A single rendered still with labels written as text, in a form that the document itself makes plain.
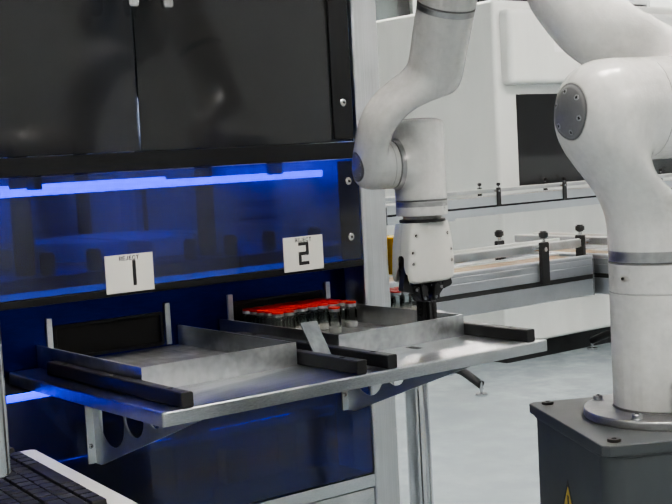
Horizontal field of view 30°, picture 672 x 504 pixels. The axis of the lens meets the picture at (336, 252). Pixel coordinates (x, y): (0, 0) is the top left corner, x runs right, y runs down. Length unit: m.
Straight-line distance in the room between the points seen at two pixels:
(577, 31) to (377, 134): 0.46
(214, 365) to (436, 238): 0.45
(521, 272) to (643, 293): 1.23
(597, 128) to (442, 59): 0.55
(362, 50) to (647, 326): 0.98
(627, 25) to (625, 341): 0.38
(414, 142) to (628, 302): 0.62
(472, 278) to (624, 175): 1.18
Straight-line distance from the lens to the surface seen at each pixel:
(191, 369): 1.77
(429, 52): 1.93
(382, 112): 1.94
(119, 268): 2.00
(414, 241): 2.00
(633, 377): 1.51
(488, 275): 2.63
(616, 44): 1.59
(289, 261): 2.17
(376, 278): 2.29
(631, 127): 1.43
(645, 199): 1.46
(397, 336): 1.99
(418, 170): 1.99
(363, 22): 2.29
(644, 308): 1.49
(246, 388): 1.72
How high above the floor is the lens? 1.19
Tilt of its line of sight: 5 degrees down
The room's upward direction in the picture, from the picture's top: 3 degrees counter-clockwise
